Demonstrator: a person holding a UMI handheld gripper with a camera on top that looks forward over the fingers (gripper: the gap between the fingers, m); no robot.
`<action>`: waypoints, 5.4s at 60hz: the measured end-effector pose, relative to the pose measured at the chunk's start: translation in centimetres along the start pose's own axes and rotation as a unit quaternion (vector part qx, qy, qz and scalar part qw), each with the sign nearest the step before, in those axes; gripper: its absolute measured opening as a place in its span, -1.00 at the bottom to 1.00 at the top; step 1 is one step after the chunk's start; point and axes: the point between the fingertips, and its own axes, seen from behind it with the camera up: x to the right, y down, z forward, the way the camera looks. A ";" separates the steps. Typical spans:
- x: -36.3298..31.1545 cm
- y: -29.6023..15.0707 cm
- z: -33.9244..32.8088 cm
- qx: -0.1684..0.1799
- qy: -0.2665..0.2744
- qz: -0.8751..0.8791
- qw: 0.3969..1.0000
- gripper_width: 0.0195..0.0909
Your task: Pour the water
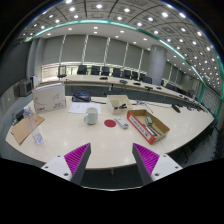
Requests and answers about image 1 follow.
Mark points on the long curved conference desk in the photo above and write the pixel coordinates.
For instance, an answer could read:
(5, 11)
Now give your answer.
(90, 80)

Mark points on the shallow red-edged cardboard box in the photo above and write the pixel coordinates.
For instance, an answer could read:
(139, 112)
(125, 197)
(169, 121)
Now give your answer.
(140, 126)

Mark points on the small black desk device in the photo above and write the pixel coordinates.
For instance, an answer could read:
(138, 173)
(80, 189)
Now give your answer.
(175, 108)

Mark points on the small open beige box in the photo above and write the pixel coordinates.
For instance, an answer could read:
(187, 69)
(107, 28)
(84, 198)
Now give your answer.
(115, 100)

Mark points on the grey round column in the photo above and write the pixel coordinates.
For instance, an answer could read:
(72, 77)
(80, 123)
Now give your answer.
(156, 65)

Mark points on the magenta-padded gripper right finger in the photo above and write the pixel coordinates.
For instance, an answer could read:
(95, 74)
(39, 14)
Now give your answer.
(146, 157)

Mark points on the ceiling lights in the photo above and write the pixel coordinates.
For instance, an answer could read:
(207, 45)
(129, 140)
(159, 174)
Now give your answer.
(99, 6)

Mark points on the clear plastic water bottle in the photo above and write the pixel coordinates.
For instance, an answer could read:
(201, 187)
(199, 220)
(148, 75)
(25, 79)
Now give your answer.
(32, 123)

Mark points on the large white cardboard box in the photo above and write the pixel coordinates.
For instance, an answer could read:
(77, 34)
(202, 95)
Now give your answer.
(48, 98)

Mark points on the row of black office chairs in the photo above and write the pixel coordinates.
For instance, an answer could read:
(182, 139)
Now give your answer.
(105, 70)

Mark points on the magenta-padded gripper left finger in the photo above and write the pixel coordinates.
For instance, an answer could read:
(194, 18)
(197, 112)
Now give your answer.
(77, 157)

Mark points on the flat brown cardboard piece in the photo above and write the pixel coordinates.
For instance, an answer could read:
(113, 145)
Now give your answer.
(21, 130)

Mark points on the white ceramic mug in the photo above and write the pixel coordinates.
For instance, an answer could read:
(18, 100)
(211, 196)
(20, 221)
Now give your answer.
(90, 116)

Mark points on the black electronic device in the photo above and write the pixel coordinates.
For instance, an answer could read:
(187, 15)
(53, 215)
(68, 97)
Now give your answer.
(81, 96)

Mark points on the black power strip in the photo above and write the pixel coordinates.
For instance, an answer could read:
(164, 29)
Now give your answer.
(18, 115)

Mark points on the white paper sheet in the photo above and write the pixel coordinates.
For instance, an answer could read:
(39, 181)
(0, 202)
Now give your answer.
(78, 107)

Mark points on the grey box monitor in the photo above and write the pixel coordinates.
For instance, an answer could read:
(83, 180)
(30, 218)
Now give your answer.
(25, 88)

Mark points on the flat round red coaster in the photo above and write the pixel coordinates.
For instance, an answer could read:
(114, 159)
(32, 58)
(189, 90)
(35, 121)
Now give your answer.
(110, 123)

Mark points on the white remote control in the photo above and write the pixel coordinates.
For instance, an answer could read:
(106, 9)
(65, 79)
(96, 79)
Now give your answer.
(121, 122)

